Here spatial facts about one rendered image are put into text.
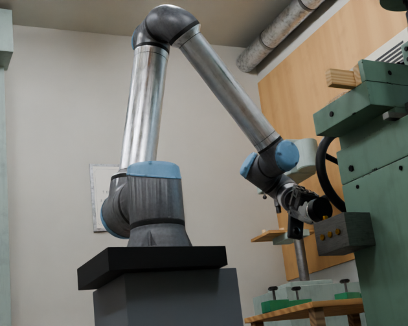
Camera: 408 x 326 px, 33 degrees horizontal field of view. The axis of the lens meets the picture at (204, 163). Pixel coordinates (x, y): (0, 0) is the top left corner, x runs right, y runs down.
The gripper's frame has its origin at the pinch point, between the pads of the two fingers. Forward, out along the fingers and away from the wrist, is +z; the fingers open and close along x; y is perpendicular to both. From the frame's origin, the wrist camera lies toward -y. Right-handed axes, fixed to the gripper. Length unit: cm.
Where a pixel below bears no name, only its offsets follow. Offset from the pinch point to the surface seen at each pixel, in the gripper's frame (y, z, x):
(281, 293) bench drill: -77, -159, 54
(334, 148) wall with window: 2, -224, 86
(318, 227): 6.8, 33.8, -10.4
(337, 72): 44, 34, -17
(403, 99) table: 41, 35, 1
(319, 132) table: 28.6, 23.9, -13.3
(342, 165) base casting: 21.9, 26.7, -6.0
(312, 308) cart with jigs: -48, -63, 34
